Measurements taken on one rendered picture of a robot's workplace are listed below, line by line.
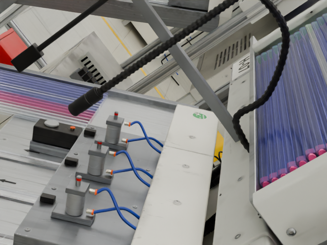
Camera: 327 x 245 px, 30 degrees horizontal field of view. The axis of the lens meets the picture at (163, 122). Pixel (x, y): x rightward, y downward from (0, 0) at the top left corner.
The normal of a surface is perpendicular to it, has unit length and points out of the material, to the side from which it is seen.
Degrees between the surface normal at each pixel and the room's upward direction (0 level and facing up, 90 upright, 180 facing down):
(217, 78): 90
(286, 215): 90
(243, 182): 90
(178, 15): 90
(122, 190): 43
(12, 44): 0
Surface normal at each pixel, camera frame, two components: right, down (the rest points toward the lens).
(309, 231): -0.13, 0.36
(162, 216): 0.18, -0.90
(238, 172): -0.59, -0.77
